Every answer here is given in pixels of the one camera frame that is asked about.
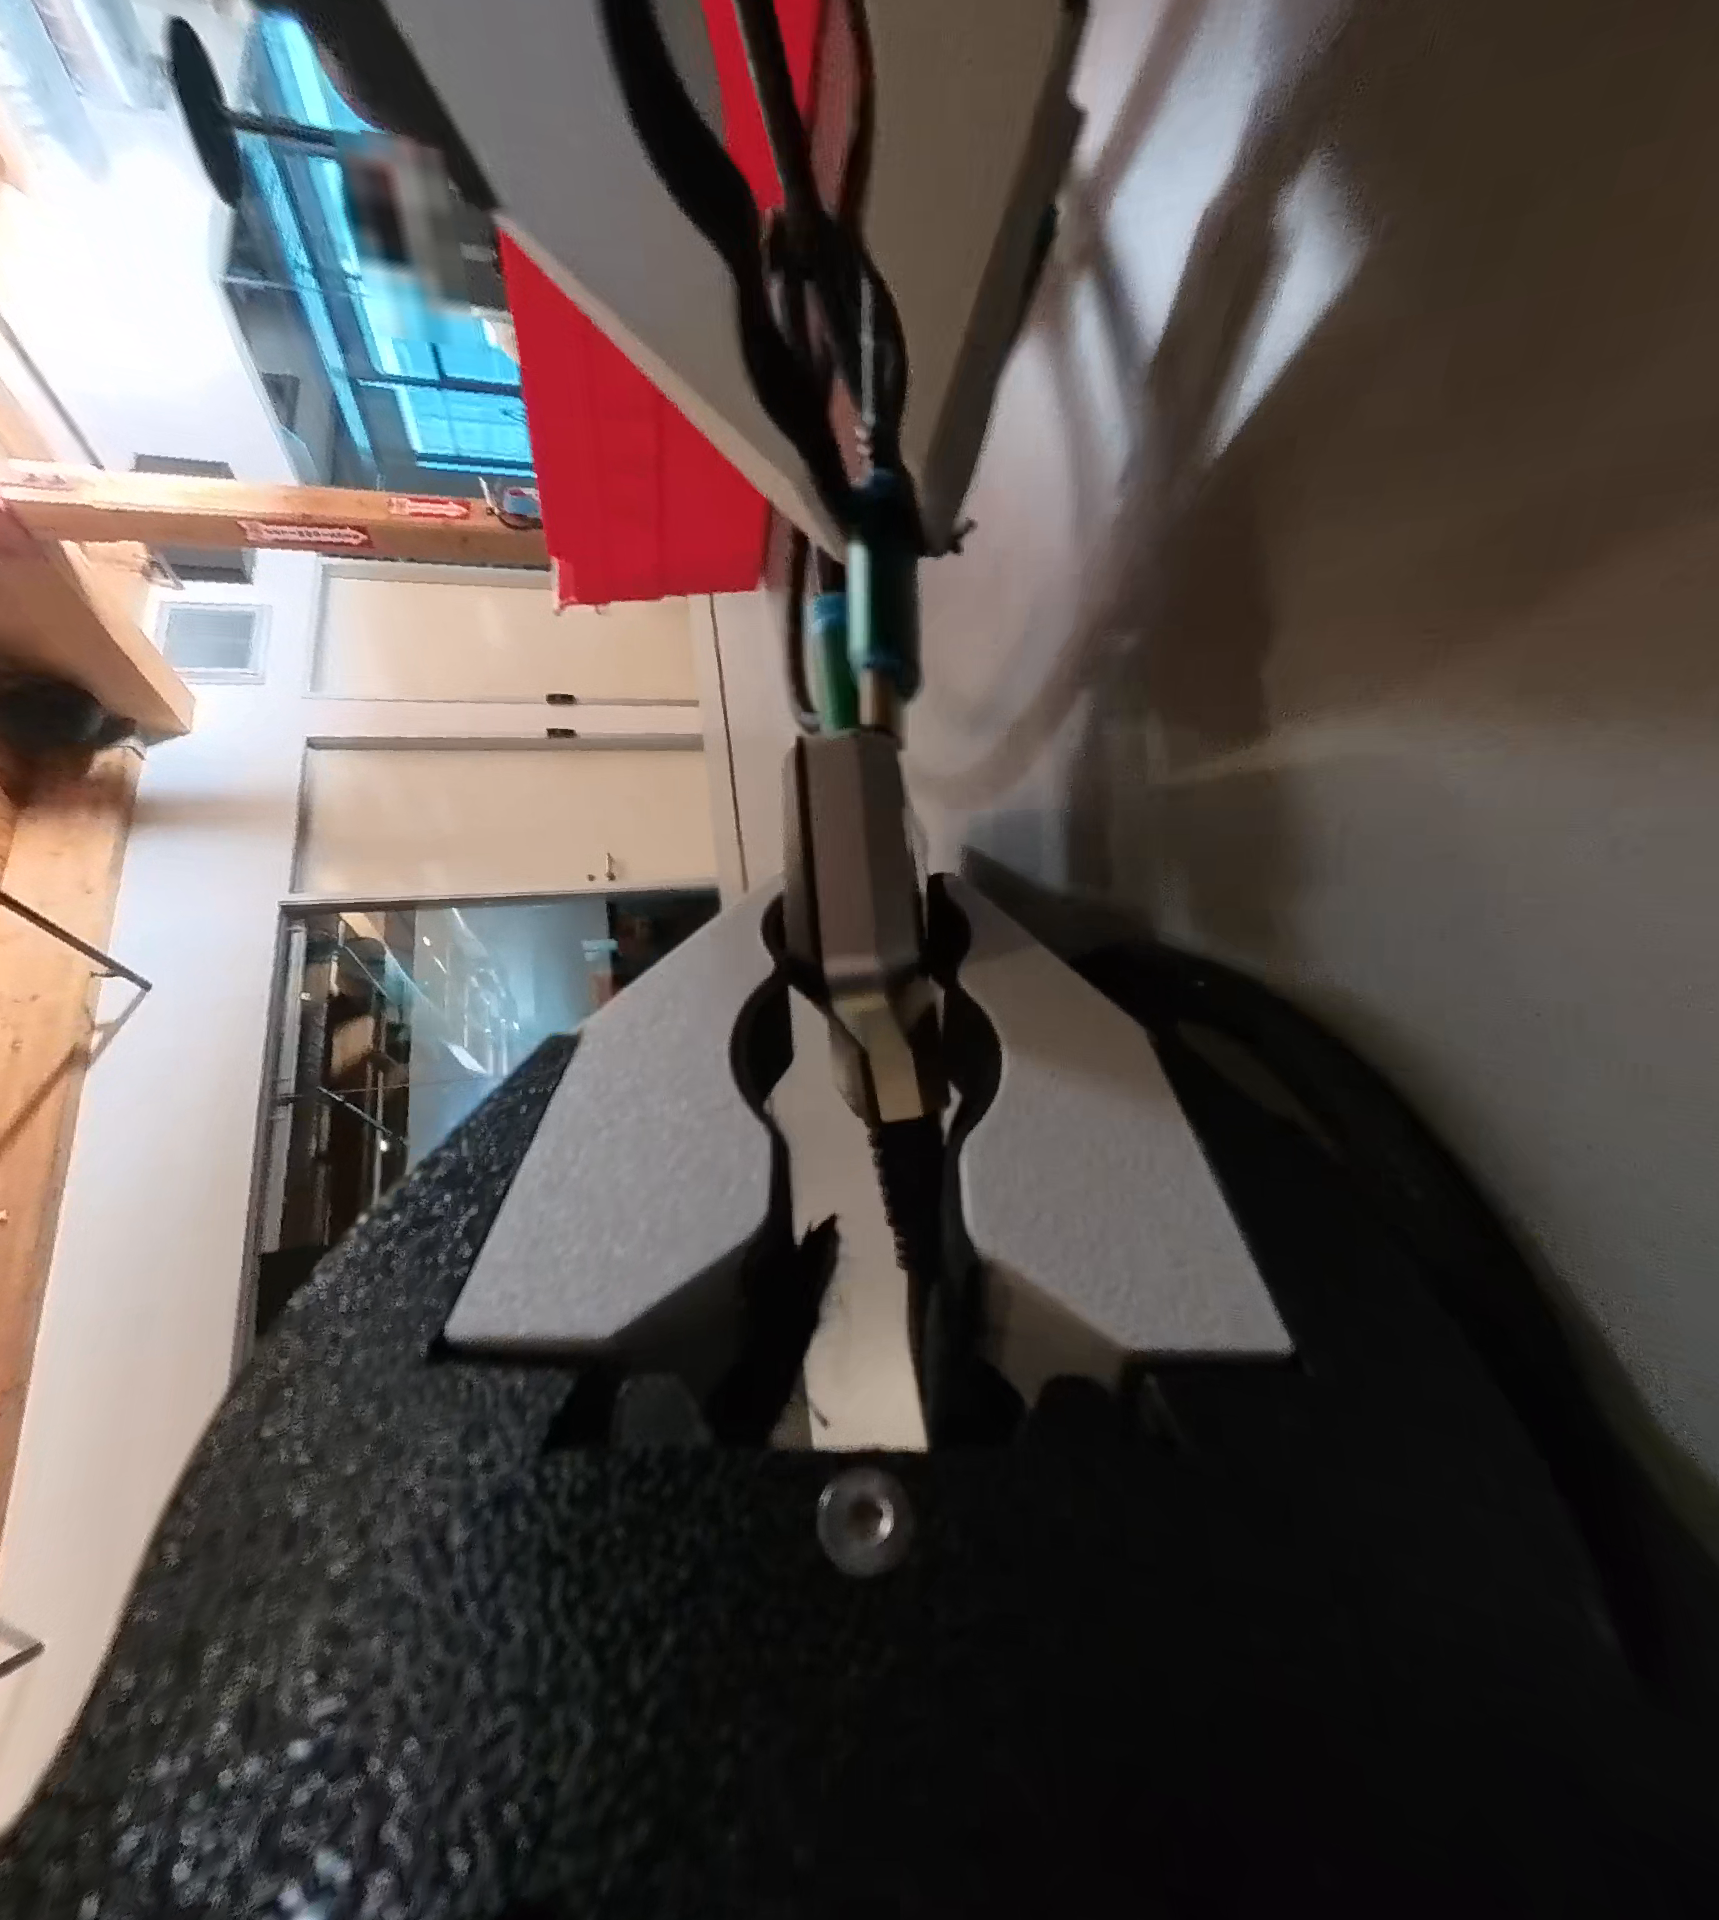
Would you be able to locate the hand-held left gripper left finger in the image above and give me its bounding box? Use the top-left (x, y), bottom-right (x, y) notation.
top-left (443, 882), bottom-right (801, 1373)

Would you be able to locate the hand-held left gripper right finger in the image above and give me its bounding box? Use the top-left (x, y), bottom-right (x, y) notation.
top-left (927, 871), bottom-right (1296, 1387)

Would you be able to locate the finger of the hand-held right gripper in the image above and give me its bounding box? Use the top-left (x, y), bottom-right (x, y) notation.
top-left (385, 0), bottom-right (863, 568)
top-left (859, 0), bottom-right (1092, 551)

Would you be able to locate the red storage bin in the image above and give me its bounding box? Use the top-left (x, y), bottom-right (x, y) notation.
top-left (496, 0), bottom-right (876, 609)

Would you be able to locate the grey adapter hub braided cable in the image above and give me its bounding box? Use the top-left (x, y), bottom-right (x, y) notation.
top-left (780, 726), bottom-right (1701, 1725)

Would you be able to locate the black floor lamp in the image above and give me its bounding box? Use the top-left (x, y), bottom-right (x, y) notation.
top-left (169, 19), bottom-right (350, 212)

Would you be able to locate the glass partition window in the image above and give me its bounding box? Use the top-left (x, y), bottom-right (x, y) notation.
top-left (252, 884), bottom-right (727, 1335)

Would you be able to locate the exterior window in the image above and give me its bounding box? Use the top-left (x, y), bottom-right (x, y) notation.
top-left (221, 14), bottom-right (533, 482)

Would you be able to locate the white double door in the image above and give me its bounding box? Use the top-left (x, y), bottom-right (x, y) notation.
top-left (305, 562), bottom-right (712, 706)

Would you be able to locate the white door with lever handle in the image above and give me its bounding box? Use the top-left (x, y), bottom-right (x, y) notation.
top-left (291, 736), bottom-right (727, 900)

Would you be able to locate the wall vent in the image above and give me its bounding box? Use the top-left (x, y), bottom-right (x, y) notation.
top-left (154, 601), bottom-right (273, 683)

